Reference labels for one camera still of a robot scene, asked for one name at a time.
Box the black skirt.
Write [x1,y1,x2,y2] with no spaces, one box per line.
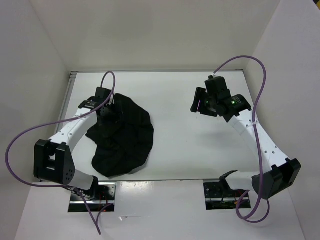
[86,93,154,178]

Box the purple cable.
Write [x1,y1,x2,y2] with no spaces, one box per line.
[5,71,116,235]
[212,55,272,223]

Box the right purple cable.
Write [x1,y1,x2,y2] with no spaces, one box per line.
[212,55,272,223]

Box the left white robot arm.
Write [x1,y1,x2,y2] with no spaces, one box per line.
[33,87,113,200]

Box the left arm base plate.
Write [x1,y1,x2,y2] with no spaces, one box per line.
[68,181,117,213]

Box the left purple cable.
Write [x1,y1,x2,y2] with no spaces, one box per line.
[5,71,116,235]

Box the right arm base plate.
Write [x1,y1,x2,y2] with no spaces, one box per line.
[203,181,245,211]

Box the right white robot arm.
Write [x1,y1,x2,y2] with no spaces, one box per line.
[190,76,302,200]

